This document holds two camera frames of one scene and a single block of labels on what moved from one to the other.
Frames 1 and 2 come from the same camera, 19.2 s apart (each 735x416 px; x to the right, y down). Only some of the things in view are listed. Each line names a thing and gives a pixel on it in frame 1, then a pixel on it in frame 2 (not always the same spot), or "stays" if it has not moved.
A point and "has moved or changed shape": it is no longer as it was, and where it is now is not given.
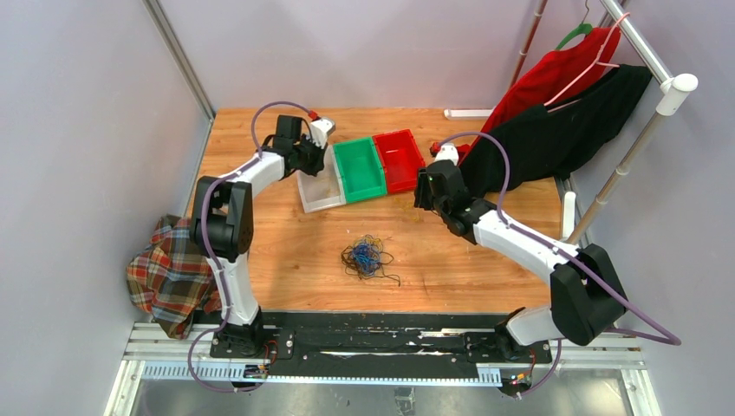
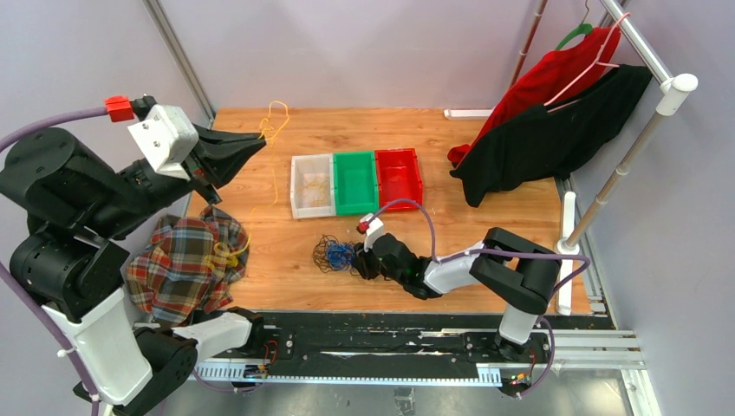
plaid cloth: x=170 y=278 stays
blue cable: x=366 y=256 has moved or changed shape
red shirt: x=561 y=75 stays
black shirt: x=552 y=140 stays
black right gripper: x=420 y=192 to x=362 y=262
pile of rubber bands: x=366 y=257 has moved or changed shape
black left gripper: x=319 y=164 to x=208 y=159
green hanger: x=582 y=29 stays
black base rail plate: x=379 y=337 stays
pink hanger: x=550 y=108 stays
